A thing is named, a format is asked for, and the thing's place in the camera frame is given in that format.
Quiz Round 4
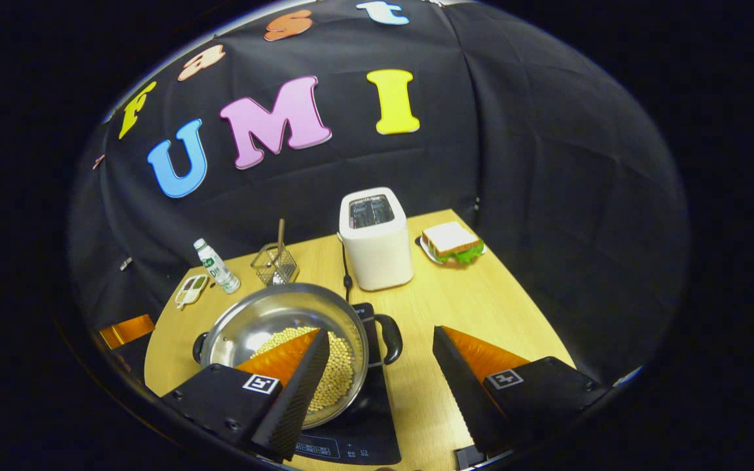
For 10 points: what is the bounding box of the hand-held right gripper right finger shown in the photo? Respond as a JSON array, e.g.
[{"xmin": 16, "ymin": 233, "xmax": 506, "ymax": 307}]
[{"xmin": 432, "ymin": 325, "xmax": 613, "ymax": 459}]

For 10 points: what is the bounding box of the small white sandwich plate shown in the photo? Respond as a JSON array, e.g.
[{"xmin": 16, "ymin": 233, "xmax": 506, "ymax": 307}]
[{"xmin": 419, "ymin": 235, "xmax": 488, "ymax": 266}]

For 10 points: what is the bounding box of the pile of yellow soybeans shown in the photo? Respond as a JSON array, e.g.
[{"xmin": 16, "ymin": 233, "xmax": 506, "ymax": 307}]
[{"xmin": 253, "ymin": 326, "xmax": 356, "ymax": 413}]

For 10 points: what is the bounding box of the sandwich with lettuce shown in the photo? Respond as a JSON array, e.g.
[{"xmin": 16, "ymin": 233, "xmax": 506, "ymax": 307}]
[{"xmin": 422, "ymin": 221, "xmax": 486, "ymax": 264}]

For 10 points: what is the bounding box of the white toaster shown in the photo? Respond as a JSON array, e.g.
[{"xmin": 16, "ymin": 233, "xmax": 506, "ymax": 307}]
[{"xmin": 338, "ymin": 187, "xmax": 414, "ymax": 292}]

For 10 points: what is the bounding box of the white divided plate of beans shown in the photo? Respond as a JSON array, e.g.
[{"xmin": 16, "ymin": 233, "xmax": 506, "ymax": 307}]
[{"xmin": 175, "ymin": 274, "xmax": 209, "ymax": 310}]

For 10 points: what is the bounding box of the wire utensil holder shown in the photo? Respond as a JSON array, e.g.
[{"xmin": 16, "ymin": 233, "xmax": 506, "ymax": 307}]
[{"xmin": 250, "ymin": 243, "xmax": 300, "ymax": 287}]

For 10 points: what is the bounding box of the white milk bottle green label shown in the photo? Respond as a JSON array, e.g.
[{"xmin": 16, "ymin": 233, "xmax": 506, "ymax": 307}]
[{"xmin": 193, "ymin": 238, "xmax": 242, "ymax": 294}]

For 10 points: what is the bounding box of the black toaster cable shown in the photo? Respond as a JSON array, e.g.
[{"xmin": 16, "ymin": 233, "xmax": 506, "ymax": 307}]
[{"xmin": 340, "ymin": 239, "xmax": 354, "ymax": 303}]

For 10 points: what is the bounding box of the steel pot with black handles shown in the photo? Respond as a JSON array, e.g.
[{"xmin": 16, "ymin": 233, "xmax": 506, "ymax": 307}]
[{"xmin": 192, "ymin": 283, "xmax": 404, "ymax": 429}]

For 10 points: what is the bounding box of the black induction cooktop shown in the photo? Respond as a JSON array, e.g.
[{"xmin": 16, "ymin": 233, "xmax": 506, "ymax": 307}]
[{"xmin": 285, "ymin": 302, "xmax": 403, "ymax": 466}]

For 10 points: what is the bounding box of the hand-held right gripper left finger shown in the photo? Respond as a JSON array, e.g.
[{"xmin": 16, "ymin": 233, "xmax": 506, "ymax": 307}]
[{"xmin": 161, "ymin": 327, "xmax": 332, "ymax": 462}]

